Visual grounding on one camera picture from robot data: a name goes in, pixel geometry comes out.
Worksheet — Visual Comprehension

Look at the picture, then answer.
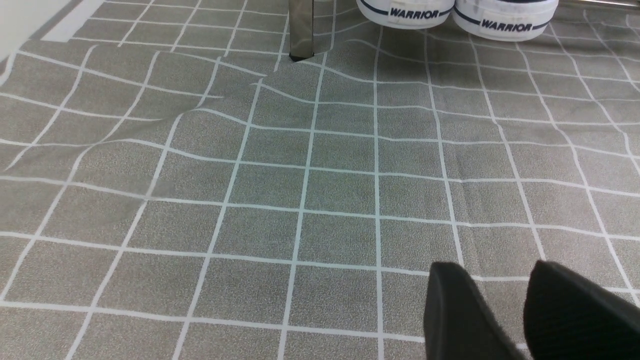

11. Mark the white Warrior sneaker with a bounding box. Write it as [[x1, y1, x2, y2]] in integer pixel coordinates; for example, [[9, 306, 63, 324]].
[[452, 0, 559, 43], [356, 0, 455, 30]]

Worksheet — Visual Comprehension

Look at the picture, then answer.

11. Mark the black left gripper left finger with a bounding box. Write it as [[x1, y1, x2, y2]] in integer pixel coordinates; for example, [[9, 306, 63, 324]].
[[423, 262, 525, 360]]

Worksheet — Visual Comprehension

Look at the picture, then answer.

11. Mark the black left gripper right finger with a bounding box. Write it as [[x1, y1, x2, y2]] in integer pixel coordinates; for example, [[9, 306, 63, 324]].
[[523, 260, 640, 360]]

